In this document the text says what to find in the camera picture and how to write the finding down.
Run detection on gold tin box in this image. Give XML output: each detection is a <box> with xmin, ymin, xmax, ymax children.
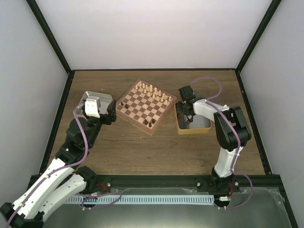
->
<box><xmin>174</xmin><ymin>102</ymin><xmax>212</xmax><ymax>135</ymax></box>

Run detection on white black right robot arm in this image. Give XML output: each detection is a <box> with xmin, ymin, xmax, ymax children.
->
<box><xmin>108</xmin><ymin>81</ymin><xmax>251</xmax><ymax>191</ymax></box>

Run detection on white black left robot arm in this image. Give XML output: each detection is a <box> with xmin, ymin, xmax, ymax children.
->
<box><xmin>0</xmin><ymin>111</ymin><xmax>116</xmax><ymax>228</ymax></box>

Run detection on wooden chess board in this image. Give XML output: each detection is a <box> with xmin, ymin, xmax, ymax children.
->
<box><xmin>116</xmin><ymin>79</ymin><xmax>177</xmax><ymax>135</ymax></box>

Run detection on pink tin box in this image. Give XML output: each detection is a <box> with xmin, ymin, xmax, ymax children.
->
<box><xmin>76</xmin><ymin>91</ymin><xmax>113</xmax><ymax>118</ymax></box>

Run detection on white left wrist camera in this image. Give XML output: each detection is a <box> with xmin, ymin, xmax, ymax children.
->
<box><xmin>85</xmin><ymin>96</ymin><xmax>100</xmax><ymax>118</ymax></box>

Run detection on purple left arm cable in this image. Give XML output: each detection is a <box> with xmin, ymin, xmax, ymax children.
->
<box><xmin>4</xmin><ymin>104</ymin><xmax>89</xmax><ymax>228</ymax></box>

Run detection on white slotted cable duct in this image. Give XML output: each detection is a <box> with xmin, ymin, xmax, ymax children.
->
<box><xmin>66</xmin><ymin>195</ymin><xmax>214</xmax><ymax>206</ymax></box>

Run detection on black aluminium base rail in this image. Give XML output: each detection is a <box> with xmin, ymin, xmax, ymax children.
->
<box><xmin>30</xmin><ymin>174</ymin><xmax>281</xmax><ymax>193</ymax></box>

